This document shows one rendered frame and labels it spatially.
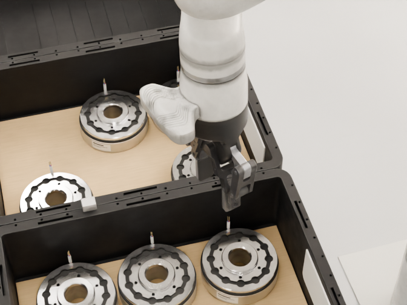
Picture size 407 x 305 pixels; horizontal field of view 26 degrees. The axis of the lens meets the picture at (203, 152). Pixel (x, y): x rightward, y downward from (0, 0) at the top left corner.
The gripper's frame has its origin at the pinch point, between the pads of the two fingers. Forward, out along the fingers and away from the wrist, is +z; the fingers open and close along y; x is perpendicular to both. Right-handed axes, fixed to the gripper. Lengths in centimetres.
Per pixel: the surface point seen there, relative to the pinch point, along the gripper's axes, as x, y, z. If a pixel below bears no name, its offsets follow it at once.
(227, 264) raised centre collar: 0.6, -2.7, 12.9
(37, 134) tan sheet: 11.2, 34.8, 13.7
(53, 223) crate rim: 18.4, 10.2, 5.6
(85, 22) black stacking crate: -7, 54, 12
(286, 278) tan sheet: -6.4, -6.4, 16.9
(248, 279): -0.7, -5.8, 13.6
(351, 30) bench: -55, 40, 26
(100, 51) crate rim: -1.4, 35.5, 3.7
